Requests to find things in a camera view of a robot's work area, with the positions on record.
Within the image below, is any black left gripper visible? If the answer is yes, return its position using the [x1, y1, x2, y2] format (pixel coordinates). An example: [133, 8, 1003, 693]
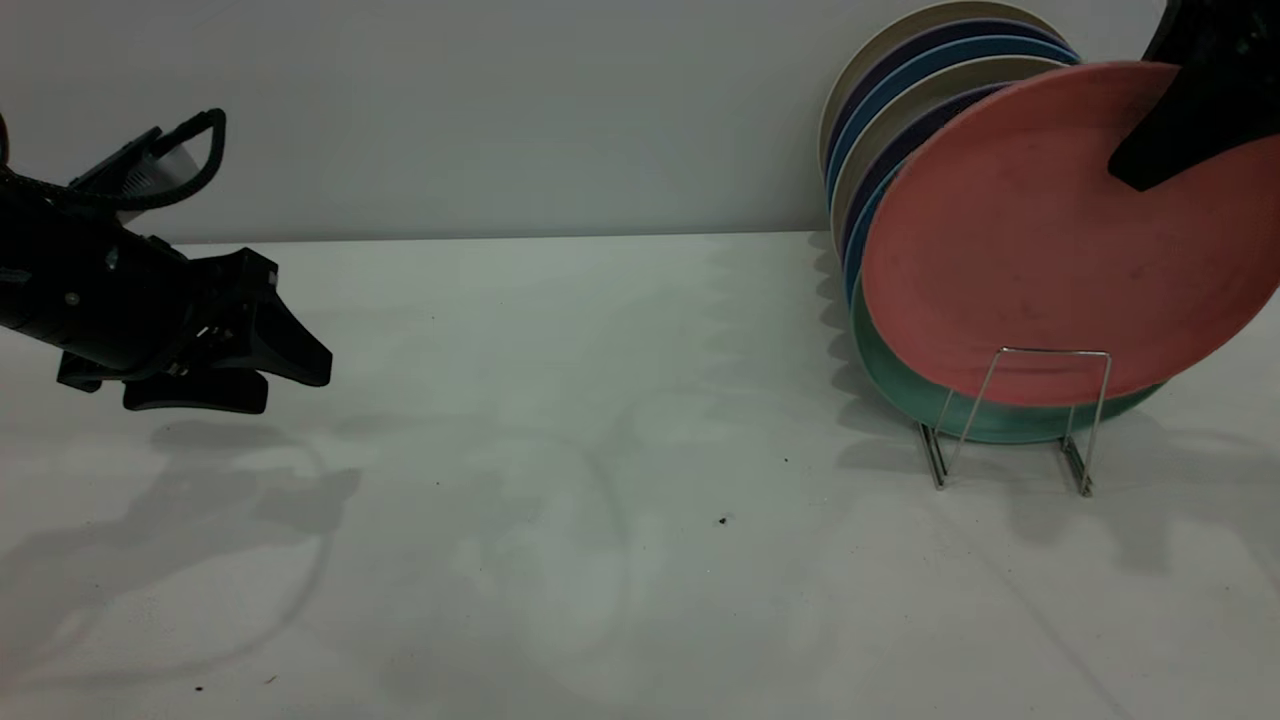
[0, 205, 333, 414]

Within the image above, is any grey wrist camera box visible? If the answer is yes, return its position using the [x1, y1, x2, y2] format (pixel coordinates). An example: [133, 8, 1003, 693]
[68, 125, 193, 208]

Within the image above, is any pink plate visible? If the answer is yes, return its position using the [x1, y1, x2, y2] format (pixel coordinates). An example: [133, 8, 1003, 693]
[860, 60, 1280, 408]

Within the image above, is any metal wire plate rack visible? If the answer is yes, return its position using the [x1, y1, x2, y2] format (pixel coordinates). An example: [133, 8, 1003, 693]
[918, 347, 1113, 498]

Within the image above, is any blue plate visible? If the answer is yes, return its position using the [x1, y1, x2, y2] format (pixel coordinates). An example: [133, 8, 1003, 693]
[845, 165, 906, 303]
[827, 35, 1083, 201]

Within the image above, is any dark purple plate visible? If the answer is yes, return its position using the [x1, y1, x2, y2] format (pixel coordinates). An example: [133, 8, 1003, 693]
[841, 82, 1013, 261]
[825, 18, 1073, 173]

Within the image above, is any beige plate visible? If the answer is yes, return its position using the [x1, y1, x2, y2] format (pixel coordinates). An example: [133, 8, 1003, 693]
[832, 55, 1077, 241]
[818, 0, 1067, 161]

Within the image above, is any black camera cable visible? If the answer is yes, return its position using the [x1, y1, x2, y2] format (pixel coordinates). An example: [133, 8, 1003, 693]
[0, 108, 228, 213]

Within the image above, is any teal plate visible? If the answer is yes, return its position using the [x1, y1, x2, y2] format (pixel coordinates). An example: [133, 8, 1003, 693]
[850, 285, 1166, 446]

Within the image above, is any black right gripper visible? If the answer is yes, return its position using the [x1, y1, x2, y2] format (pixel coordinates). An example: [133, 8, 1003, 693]
[1108, 0, 1280, 193]

